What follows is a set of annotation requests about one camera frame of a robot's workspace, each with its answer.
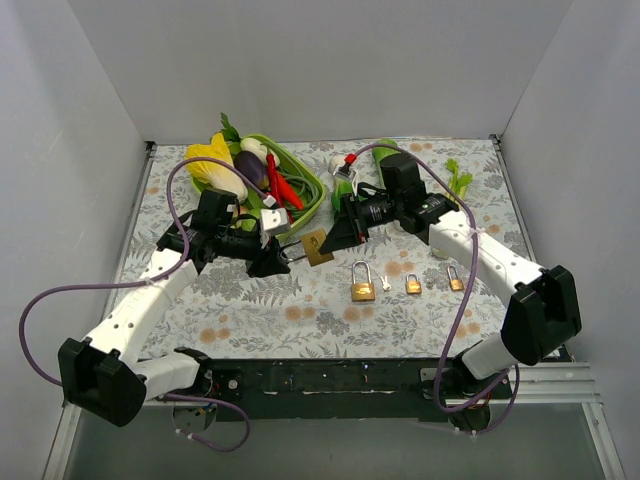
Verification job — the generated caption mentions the large brass padlock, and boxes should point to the large brass padlock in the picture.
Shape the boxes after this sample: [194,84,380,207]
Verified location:
[282,228,335,267]

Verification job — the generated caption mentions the brass padlock long shackle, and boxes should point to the brass padlock long shackle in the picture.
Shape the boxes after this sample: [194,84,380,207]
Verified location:
[351,261,376,302]

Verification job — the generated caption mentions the small brass padlock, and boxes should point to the small brass padlock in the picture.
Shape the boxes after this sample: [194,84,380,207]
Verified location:
[405,273,422,295]

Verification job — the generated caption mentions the tiny brass padlock with key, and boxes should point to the tiny brass padlock with key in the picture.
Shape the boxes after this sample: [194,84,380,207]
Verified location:
[446,265,465,292]

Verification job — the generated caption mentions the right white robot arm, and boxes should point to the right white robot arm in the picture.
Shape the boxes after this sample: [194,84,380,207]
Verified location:
[320,151,582,398]

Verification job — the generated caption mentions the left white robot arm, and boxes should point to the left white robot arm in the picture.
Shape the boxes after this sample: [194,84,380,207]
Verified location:
[58,189,291,427]

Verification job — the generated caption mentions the small silver key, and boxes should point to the small silver key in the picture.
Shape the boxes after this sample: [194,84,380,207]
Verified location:
[380,276,392,292]

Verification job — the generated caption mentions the bok choy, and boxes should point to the bok choy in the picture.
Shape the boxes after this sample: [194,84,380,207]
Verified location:
[329,155,352,213]

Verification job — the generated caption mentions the green long beans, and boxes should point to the green long beans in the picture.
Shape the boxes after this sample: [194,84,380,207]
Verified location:
[257,136,324,220]

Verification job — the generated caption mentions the green napa cabbage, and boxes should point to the green napa cabbage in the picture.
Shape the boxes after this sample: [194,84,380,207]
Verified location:
[372,138,398,166]

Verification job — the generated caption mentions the red chili pepper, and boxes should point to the red chili pepper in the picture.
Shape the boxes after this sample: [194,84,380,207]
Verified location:
[266,153,304,210]

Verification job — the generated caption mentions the yellow napa cabbage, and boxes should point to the yellow napa cabbage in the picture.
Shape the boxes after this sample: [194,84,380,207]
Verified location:
[185,132,248,203]

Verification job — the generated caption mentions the floral table mat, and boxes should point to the floral table mat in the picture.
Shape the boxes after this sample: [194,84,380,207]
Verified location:
[120,138,530,359]

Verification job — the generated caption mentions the purple eggplant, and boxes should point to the purple eggplant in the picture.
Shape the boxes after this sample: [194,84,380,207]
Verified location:
[233,150,269,190]

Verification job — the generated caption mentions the celery stalk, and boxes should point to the celery stalk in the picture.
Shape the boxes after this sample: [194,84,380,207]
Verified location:
[431,158,473,260]

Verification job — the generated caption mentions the white radish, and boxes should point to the white radish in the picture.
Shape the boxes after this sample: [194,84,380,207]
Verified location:
[240,137,268,156]

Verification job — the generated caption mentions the green leafy herb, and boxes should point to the green leafy herb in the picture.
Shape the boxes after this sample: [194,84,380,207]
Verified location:
[220,112,242,143]

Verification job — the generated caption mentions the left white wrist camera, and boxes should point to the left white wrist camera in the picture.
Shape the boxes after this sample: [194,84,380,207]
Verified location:
[259,195,291,236]

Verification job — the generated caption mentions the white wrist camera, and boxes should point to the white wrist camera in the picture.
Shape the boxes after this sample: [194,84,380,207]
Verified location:
[329,153,357,181]
[259,195,291,236]

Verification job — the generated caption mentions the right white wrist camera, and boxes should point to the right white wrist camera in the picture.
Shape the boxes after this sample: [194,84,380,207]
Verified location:
[329,153,357,181]

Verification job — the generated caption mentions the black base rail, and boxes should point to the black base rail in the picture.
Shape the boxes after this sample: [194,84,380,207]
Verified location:
[154,357,516,421]

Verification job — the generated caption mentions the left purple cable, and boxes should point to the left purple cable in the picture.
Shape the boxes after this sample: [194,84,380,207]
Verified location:
[18,156,274,453]

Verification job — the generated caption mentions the purple cable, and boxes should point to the purple cable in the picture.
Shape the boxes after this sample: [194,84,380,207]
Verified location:
[349,143,521,435]
[18,156,274,453]

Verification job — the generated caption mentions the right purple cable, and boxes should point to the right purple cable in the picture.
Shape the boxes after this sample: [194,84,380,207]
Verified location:
[349,143,521,435]

